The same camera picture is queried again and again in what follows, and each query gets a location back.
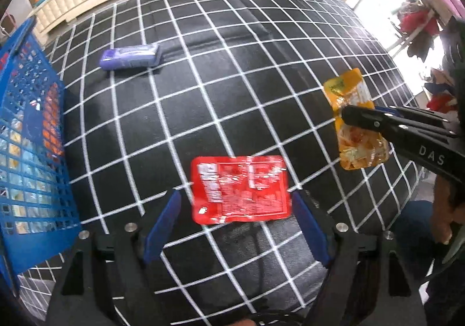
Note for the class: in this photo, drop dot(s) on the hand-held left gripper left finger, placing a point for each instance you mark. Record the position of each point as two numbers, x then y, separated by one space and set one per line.
162 228

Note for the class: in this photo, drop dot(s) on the purple wrapped snack bar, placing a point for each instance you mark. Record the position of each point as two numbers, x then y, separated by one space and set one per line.
127 57

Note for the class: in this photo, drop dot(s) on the red hanging clothing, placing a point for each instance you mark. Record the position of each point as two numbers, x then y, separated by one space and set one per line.
417 24

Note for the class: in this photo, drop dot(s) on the black white grid tablecloth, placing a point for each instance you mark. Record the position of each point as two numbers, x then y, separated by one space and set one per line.
236 93

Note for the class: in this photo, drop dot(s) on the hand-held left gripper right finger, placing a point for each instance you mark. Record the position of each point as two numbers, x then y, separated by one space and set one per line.
312 231

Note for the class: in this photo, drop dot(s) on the blue plastic basket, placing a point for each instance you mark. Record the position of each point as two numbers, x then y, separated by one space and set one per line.
32 173

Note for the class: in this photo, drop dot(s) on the orange yellow snack packet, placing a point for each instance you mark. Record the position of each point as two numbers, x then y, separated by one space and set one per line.
363 151

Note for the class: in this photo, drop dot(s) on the red foil snack packet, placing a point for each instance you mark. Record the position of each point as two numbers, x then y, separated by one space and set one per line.
239 191

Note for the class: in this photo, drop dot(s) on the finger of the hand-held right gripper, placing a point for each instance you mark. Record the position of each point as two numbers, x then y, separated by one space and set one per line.
367 120
410 113

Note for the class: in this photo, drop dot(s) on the person's right hand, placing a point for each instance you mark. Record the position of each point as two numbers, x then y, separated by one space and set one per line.
445 209

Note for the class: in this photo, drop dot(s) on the person's blue jeans leg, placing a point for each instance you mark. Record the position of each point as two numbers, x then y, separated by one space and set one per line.
414 228

